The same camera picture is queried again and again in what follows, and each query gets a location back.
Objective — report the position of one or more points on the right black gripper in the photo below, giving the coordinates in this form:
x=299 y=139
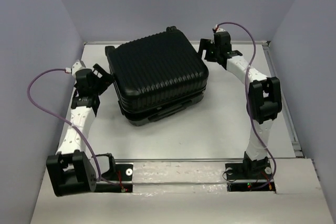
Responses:
x=205 y=43

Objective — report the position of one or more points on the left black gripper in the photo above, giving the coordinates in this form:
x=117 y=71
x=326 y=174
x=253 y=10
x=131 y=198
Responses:
x=105 y=80

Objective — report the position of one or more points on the black hard-shell suitcase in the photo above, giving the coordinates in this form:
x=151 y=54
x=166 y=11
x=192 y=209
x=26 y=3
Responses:
x=156 y=76

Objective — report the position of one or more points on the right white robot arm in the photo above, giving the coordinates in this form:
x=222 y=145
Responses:
x=264 y=103

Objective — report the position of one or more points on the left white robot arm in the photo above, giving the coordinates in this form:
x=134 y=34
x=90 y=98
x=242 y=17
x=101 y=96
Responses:
x=74 y=169

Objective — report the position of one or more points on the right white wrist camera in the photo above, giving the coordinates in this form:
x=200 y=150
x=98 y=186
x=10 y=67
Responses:
x=218 y=29

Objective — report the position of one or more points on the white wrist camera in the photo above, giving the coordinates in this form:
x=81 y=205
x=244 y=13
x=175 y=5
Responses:
x=218 y=29
x=78 y=65

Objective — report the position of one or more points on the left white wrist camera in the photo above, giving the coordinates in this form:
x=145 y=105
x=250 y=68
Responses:
x=78 y=65

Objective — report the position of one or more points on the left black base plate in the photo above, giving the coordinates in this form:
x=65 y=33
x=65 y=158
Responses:
x=120 y=180

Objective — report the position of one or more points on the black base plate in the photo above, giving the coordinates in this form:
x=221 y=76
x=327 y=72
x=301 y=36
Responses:
x=238 y=181
x=120 y=180

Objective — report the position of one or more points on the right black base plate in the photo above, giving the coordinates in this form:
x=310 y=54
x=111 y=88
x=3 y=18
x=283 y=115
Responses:
x=238 y=181

